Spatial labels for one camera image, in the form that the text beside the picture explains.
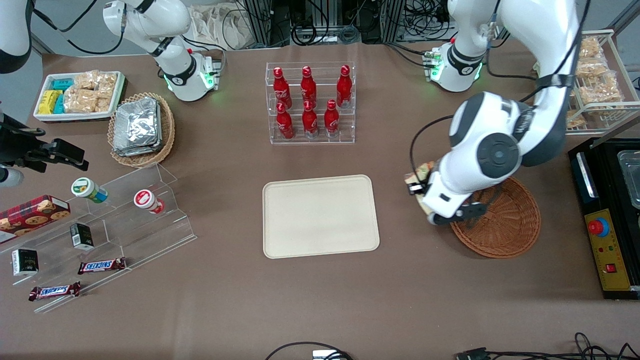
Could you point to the beige plastic bag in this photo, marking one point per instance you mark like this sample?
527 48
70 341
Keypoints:
215 25

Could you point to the bagged fried snack pack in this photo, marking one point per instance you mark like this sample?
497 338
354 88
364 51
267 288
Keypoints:
602 90
592 67
575 119
591 47

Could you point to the red cola bottle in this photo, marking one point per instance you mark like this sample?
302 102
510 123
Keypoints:
281 90
285 125
308 87
344 87
331 120
310 122

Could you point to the brown wicker basket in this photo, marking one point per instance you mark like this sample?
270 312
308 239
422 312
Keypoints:
510 225

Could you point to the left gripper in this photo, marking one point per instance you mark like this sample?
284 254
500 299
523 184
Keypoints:
423 186

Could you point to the silver foil pack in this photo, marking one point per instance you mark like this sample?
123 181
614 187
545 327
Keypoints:
137 152
136 122

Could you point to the beige plastic tray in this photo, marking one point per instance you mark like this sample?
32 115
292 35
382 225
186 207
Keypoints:
320 217

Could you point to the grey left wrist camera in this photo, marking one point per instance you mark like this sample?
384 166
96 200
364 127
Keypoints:
465 211

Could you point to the clear rice cracker pack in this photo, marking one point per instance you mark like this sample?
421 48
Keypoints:
107 82
80 101
103 102
86 81

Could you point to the clear acrylic bottle rack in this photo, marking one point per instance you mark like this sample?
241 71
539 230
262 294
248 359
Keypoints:
320 75

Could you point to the snickers chocolate bar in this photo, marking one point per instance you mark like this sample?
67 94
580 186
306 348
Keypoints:
101 266
54 291

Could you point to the red emergency stop button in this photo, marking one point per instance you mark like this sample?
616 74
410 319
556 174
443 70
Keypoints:
597 227

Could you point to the small black box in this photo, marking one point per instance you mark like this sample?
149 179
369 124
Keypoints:
25 262
81 236

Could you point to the grey metal bar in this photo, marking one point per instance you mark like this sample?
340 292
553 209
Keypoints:
617 131

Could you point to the triangular sandwich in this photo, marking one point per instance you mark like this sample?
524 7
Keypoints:
414 176

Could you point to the green lid cup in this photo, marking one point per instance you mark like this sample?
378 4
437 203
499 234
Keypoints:
82 187

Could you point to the yellow snack pack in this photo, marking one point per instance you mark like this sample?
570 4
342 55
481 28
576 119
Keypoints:
47 107
53 96

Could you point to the red lid cup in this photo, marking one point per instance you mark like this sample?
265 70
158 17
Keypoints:
144 199

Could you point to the small white device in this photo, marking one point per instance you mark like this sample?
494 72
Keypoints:
325 355

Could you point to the black machine with yellow panel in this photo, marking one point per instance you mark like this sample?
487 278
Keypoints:
612 260

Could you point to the teal snack pack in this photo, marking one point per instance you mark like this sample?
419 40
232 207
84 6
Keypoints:
59 104
62 84

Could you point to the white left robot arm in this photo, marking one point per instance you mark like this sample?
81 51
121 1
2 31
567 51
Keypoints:
530 30

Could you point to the white rectangular snack tray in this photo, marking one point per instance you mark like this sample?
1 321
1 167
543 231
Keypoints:
75 117

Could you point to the clear plastic container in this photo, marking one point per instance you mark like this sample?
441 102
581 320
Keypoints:
631 180

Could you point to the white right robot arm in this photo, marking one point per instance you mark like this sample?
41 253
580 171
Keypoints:
165 20

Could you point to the clear acrylic stepped shelf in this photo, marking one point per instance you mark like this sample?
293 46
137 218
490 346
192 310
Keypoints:
150 235

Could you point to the red tartan cookie box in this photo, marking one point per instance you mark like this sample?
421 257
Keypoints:
30 215

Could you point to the light wicker basket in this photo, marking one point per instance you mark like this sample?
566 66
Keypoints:
167 130

